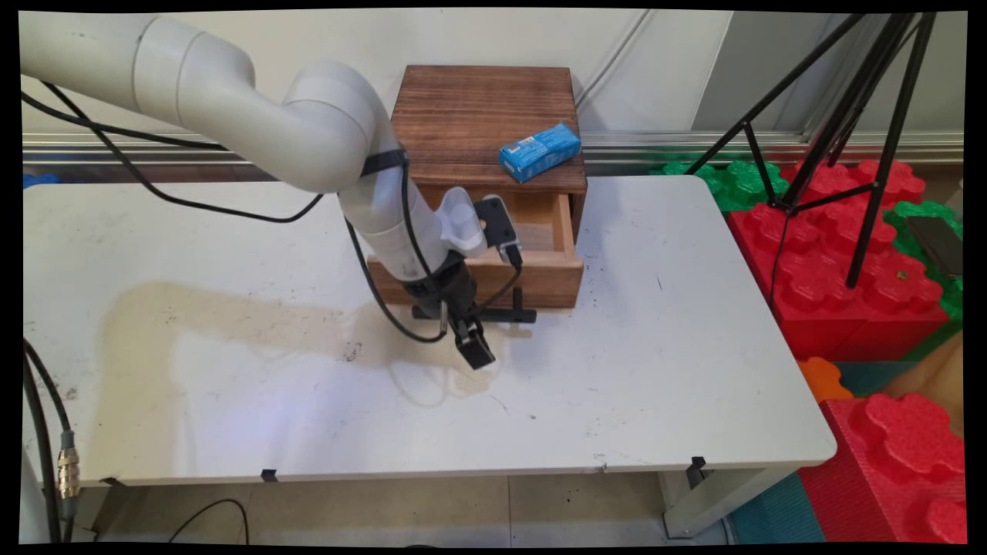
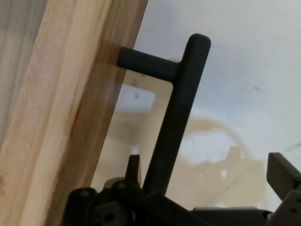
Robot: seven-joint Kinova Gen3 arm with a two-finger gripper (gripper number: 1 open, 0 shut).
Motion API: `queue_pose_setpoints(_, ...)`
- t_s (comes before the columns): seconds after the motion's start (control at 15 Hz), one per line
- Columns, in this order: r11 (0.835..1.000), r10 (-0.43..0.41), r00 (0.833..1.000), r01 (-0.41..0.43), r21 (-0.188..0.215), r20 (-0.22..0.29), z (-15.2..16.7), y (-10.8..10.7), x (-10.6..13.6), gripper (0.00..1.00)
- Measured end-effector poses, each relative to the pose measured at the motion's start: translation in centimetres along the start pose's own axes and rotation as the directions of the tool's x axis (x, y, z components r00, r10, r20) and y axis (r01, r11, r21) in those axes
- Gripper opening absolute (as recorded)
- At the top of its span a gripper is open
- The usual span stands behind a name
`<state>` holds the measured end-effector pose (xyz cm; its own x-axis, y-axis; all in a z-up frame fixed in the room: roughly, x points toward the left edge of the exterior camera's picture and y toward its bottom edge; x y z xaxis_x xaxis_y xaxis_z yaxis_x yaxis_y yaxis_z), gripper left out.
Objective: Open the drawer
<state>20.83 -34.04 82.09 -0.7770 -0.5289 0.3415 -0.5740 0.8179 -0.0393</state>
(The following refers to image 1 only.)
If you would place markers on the white table leg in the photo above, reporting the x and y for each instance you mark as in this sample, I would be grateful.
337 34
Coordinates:
717 501

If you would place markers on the black tripod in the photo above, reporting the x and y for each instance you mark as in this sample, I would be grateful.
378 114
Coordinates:
867 81

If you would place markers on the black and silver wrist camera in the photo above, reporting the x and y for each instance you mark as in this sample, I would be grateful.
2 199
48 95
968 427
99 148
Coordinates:
497 227

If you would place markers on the green foam block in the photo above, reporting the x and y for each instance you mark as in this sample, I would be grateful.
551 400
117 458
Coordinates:
910 231
740 185

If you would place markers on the orange foam block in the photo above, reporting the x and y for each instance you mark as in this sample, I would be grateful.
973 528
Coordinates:
821 379

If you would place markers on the blue object behind table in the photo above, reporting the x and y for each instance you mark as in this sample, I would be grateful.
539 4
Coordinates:
40 180

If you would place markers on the large red foam block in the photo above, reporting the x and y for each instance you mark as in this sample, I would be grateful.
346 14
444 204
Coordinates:
833 285

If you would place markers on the blue packet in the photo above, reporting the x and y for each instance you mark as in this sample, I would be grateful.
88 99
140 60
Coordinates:
540 152

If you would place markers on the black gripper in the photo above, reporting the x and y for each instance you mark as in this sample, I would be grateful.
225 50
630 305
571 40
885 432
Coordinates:
447 291

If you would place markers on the dark wooden drawer cabinet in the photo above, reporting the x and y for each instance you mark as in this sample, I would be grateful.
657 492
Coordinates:
478 116

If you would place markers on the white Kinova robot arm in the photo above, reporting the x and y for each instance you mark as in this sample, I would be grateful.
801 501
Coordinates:
231 92

